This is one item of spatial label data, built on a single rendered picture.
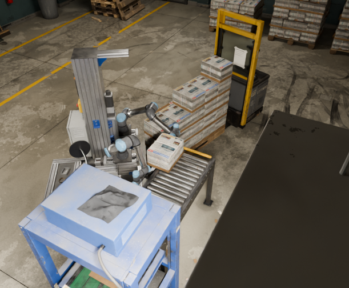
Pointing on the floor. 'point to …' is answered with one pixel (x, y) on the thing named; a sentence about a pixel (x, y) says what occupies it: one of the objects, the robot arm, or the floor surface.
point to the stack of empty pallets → (106, 6)
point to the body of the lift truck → (236, 86)
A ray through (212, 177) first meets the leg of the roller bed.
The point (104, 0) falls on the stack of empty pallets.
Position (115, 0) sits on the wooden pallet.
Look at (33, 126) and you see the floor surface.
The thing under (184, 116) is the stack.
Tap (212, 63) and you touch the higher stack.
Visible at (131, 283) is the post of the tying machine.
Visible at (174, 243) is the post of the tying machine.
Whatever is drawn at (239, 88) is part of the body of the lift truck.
